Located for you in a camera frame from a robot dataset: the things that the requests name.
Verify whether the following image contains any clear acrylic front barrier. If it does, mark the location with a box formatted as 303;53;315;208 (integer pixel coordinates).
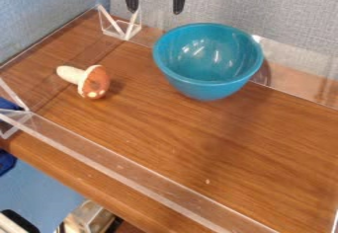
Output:
0;109;280;233

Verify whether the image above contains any metallic object under table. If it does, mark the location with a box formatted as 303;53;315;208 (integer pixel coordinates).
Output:
56;200;116;233

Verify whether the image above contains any blue bowl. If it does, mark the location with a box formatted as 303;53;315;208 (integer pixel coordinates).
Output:
152;23;264;101

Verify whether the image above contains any clear acrylic left corner bracket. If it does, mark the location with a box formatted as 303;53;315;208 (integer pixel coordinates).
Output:
0;78;31;139

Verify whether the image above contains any clear acrylic back barrier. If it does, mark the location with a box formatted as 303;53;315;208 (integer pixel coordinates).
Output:
130;27;338;110

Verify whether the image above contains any brown and white toy mushroom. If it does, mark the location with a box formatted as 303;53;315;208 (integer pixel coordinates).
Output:
56;65;109;99

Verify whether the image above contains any black white object bottom left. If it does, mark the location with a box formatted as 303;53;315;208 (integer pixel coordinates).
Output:
1;209;41;233

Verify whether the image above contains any clear acrylic corner bracket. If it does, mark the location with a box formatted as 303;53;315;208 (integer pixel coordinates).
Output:
0;78;31;139
96;4;142;40

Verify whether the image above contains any blue object at left edge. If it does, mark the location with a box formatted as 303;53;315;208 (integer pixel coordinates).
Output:
0;97;23;178

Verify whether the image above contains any clear acrylic barrier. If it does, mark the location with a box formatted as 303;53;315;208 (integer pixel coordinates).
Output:
0;109;280;233
130;27;338;110

